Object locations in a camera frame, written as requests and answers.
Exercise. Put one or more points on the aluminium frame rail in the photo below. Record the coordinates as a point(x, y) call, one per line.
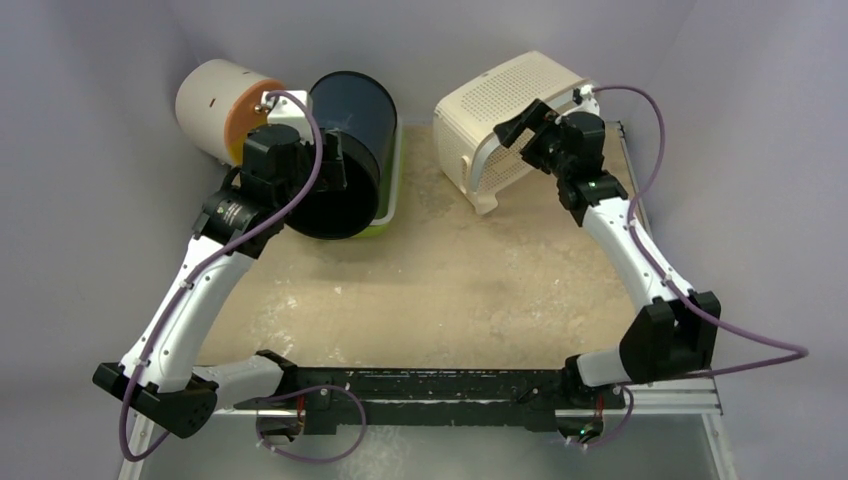
point(677, 397)

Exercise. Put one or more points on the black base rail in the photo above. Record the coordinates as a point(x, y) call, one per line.
point(538, 400)

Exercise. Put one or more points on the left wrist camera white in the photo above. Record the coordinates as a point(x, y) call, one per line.
point(282, 110)

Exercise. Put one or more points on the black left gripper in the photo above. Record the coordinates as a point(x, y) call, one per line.
point(330, 177)

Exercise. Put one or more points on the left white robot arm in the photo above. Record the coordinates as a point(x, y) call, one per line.
point(158, 377)

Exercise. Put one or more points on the green and white tray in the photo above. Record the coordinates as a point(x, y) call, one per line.
point(389, 189)

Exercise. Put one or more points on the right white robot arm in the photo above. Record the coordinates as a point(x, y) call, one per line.
point(667, 338)

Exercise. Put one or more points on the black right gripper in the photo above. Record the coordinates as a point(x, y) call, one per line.
point(530, 132)

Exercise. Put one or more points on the large black plastic bin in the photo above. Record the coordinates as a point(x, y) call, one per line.
point(358, 120)

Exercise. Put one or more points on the white drum with coloured drawers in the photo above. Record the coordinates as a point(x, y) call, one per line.
point(215, 107)

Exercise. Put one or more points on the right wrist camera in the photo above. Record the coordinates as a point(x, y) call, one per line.
point(585, 94)

